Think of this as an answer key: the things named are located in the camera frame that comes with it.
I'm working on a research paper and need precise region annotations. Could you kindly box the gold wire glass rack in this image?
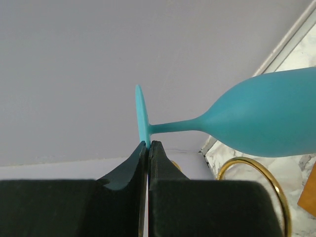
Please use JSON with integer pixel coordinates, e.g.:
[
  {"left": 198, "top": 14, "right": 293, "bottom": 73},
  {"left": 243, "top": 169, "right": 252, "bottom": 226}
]
[{"left": 165, "top": 157, "right": 292, "bottom": 237}]

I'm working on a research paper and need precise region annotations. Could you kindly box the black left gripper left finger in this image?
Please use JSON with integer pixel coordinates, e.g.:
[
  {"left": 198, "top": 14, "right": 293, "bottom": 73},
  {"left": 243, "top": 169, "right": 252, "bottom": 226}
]
[{"left": 0, "top": 142, "right": 148, "bottom": 237}]

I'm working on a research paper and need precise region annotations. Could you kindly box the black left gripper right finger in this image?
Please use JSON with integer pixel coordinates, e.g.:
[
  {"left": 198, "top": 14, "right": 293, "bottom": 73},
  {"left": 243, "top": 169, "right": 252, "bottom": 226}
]
[{"left": 149, "top": 141, "right": 282, "bottom": 237}]

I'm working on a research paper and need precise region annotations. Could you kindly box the blue plastic goblet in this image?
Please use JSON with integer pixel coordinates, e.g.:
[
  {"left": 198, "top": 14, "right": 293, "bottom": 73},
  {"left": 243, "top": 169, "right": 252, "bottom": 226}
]
[{"left": 135, "top": 67, "right": 316, "bottom": 158}]

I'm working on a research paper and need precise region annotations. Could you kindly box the wine glass rack wooden base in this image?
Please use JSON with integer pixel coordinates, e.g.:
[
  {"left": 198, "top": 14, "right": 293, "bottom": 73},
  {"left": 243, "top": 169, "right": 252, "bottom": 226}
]
[{"left": 298, "top": 164, "right": 316, "bottom": 217}]

